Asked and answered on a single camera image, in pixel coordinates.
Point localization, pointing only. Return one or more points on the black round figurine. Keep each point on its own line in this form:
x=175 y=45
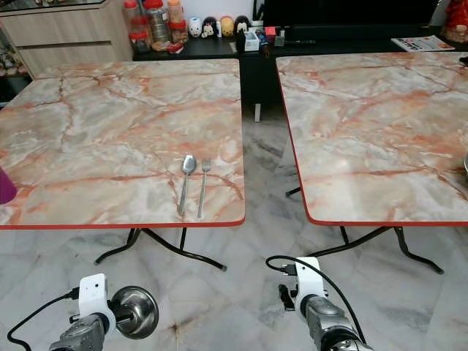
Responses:
x=242 y=26

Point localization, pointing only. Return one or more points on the small white box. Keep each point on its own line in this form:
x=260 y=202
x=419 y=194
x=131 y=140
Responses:
x=251 y=42

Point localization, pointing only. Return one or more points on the marble folding table red edge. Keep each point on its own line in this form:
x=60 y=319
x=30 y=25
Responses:
x=373 y=131
x=117 y=131

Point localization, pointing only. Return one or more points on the steel fork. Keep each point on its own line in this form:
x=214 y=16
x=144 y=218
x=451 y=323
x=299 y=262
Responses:
x=203 y=189

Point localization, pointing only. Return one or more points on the yellow round figurine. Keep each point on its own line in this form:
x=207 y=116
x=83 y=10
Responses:
x=227 y=27

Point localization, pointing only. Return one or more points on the black low tv console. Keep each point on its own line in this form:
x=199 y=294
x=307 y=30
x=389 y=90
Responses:
x=212 y=55

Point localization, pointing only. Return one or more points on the black flat television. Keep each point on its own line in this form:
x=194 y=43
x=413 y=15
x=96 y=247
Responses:
x=351 y=12

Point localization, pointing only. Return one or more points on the red hanging decoration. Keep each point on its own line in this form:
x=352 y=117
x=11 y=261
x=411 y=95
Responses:
x=457 y=20

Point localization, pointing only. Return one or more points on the slim red-lid snack jar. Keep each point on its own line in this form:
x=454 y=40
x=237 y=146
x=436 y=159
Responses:
x=131 y=17

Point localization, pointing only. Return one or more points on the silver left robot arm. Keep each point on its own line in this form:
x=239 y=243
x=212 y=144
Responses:
x=74 y=338

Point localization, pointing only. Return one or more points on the black and white figurine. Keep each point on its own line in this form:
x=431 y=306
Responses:
x=208 y=28

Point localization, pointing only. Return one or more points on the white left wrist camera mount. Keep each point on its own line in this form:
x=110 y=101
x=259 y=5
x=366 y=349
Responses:
x=93 y=294

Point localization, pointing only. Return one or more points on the steel spoon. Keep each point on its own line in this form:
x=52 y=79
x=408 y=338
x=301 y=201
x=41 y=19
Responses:
x=189 y=164

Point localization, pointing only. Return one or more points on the stainless steel bowl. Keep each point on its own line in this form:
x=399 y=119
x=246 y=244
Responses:
x=142 y=301

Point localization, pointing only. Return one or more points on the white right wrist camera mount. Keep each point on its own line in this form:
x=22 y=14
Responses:
x=308 y=276

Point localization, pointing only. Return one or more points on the purple plastic cup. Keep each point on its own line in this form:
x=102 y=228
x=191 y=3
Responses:
x=6 y=187

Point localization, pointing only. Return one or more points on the tall red-lid snack jar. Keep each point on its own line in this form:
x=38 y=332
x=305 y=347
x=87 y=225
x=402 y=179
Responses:
x=156 y=20

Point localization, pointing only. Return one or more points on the white round figurine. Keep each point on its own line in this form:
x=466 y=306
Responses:
x=194 y=28

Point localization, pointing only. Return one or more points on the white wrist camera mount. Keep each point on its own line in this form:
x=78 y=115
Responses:
x=308 y=276
x=93 y=294

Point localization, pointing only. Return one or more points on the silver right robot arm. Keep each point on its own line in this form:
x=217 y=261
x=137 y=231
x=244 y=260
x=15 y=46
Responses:
x=333 y=325

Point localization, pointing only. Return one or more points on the printed magazine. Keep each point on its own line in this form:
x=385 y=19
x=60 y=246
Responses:
x=423 y=43

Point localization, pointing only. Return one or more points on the light wooden drawer cabinet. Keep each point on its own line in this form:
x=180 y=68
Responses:
x=66 y=35

